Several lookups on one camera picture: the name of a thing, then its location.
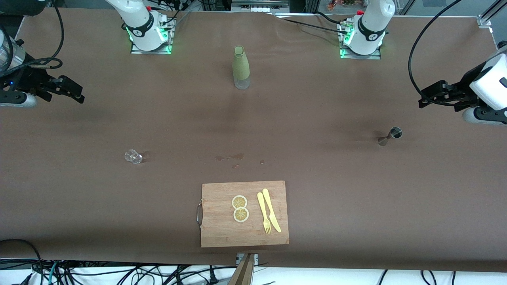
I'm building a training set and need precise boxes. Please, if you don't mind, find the steel jigger measuring cup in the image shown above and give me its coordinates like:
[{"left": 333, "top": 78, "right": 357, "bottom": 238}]
[{"left": 377, "top": 126, "right": 404, "bottom": 147}]

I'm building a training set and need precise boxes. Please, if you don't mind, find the clear glass shaker cup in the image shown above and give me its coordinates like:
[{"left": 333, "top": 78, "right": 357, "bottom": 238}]
[{"left": 124, "top": 149, "right": 143, "bottom": 165}]

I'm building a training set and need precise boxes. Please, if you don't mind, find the brown table cover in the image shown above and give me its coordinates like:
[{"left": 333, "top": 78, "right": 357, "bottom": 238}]
[{"left": 0, "top": 8, "right": 507, "bottom": 274}]

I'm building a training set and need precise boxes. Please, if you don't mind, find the green sleeved glass bottle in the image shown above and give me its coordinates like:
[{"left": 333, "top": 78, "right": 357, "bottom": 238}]
[{"left": 232, "top": 46, "right": 251, "bottom": 90}]

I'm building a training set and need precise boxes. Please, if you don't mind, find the grey power strip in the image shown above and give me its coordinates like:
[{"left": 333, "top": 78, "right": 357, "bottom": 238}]
[{"left": 231, "top": 0, "right": 290, "bottom": 13}]

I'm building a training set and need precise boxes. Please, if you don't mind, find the yellow plastic knife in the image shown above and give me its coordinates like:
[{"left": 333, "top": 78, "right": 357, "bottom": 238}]
[{"left": 262, "top": 188, "right": 282, "bottom": 233}]

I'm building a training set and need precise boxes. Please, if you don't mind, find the wooden cutting board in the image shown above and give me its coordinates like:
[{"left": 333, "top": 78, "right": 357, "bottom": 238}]
[{"left": 196, "top": 180, "right": 290, "bottom": 249}]

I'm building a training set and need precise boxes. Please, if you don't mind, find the yellow plastic fork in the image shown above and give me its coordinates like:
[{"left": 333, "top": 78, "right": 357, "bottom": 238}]
[{"left": 257, "top": 192, "right": 273, "bottom": 235}]

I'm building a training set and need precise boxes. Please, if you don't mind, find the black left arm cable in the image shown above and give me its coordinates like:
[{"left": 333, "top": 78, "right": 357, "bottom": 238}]
[{"left": 408, "top": 0, "right": 464, "bottom": 98}]

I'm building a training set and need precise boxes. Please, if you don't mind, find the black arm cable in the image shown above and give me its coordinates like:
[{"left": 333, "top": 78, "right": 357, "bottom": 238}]
[
  {"left": 408, "top": 0, "right": 464, "bottom": 98},
  {"left": 0, "top": 0, "right": 65, "bottom": 78}
]

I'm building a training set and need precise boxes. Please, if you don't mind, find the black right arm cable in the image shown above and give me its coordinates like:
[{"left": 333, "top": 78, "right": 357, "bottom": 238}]
[{"left": 0, "top": 0, "right": 65, "bottom": 78}]

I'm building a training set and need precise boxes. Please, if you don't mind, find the aluminium frame profile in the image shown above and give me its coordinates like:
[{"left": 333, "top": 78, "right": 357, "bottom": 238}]
[{"left": 477, "top": 0, "right": 507, "bottom": 29}]

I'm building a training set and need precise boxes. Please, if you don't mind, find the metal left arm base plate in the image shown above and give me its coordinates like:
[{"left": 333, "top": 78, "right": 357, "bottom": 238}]
[{"left": 339, "top": 21, "right": 382, "bottom": 60}]

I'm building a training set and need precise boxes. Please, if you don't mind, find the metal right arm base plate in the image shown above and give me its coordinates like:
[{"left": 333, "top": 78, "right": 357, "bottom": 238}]
[{"left": 130, "top": 17, "right": 175, "bottom": 55}]

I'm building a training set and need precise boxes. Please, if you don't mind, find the black base power cable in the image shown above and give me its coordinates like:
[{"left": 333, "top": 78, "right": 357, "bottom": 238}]
[{"left": 276, "top": 11, "right": 354, "bottom": 40}]

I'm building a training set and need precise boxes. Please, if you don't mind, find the black looped floor cable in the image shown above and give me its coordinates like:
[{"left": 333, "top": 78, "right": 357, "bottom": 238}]
[{"left": 0, "top": 239, "right": 44, "bottom": 285}]

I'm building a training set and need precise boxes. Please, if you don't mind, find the teal floor cable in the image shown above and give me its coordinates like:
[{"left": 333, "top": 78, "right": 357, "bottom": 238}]
[{"left": 46, "top": 261, "right": 64, "bottom": 285}]

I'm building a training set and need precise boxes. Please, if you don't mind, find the wooden post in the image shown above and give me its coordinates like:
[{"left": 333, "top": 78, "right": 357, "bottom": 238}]
[{"left": 229, "top": 253, "right": 255, "bottom": 285}]

